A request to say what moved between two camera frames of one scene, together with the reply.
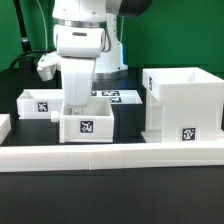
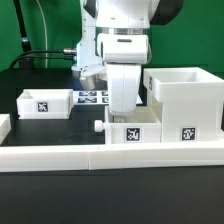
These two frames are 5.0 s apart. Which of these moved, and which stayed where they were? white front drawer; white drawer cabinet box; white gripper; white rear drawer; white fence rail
Moved: white gripper; white front drawer
Stayed: white fence rail; white rear drawer; white drawer cabinet box
